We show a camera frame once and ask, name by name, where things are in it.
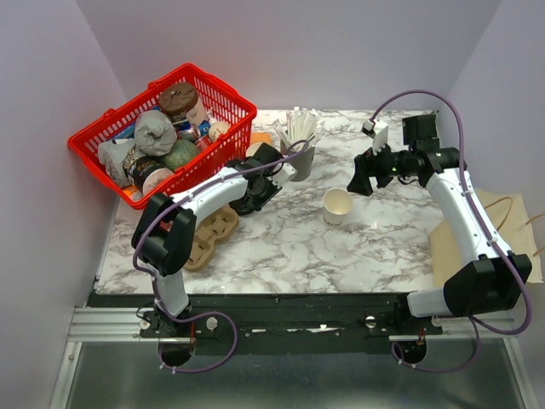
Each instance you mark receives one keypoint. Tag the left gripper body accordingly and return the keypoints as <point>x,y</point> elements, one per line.
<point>266,192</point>

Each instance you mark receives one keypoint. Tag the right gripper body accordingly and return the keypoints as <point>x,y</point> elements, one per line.
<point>386,165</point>

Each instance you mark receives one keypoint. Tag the black coffee cup lid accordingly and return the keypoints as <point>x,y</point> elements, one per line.
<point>242,207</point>

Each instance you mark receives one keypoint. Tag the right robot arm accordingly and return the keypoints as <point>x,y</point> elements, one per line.
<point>491,276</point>

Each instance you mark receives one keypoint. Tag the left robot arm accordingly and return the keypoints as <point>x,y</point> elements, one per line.
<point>165,233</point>

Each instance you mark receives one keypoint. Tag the white paper cup stack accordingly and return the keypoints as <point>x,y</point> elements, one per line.
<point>253,149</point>

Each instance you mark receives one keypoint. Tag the grey straw holder cup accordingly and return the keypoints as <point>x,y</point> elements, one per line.
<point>302,163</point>

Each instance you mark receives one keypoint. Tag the orange sponge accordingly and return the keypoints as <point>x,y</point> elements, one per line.
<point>260,137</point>

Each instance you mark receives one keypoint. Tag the cardboard cup carrier tray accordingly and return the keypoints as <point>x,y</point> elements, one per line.
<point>213,230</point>

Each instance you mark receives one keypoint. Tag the white paper straws bundle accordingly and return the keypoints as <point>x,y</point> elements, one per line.
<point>301,131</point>

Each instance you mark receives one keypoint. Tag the green avocado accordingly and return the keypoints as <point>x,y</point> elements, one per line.
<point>182,153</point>

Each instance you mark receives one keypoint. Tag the red plastic basket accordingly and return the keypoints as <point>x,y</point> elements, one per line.
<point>229,114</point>

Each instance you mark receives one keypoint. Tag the black printed paper cup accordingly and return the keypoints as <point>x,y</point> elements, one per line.
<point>146,173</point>

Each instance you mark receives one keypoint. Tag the grey crumpled paper bag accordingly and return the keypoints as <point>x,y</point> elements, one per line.
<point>154,133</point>

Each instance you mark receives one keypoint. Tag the brown lidded ice cream tub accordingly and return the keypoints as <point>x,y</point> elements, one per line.
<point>178,99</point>

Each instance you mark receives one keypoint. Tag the brown paper bag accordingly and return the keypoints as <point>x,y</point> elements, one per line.
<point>508,214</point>

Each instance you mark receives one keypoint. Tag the white crumpled paper wrapper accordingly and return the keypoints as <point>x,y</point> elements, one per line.
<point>111,155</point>

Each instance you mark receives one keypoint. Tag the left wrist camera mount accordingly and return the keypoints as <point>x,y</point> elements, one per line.
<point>285,172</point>

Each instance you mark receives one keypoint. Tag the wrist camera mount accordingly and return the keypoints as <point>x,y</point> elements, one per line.
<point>377,130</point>
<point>285,172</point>

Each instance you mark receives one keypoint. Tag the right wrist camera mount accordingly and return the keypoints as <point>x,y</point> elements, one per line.
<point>377,130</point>

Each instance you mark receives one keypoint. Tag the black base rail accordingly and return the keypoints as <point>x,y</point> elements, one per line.
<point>291,324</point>

